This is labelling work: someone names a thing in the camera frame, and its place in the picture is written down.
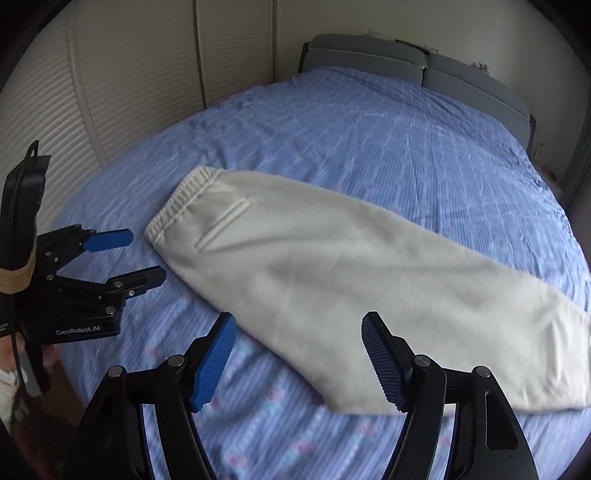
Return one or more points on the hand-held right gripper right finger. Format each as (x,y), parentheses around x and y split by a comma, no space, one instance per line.
(381,360)

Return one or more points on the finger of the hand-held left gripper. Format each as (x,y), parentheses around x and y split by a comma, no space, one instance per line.
(143,278)
(108,240)

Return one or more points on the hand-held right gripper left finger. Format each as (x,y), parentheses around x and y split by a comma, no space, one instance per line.
(214,360)

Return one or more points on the white pants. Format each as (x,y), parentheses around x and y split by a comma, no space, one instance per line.
(323,277)

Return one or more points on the person's left hand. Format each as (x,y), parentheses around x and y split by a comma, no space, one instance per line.
(51,357)

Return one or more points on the bed with blue sheet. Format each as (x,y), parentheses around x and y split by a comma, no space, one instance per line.
(346,138)

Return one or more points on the grey padded headboard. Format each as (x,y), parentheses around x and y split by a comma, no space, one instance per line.
(461,78)

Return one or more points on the small purple ornament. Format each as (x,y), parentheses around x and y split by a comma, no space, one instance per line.
(483,67)

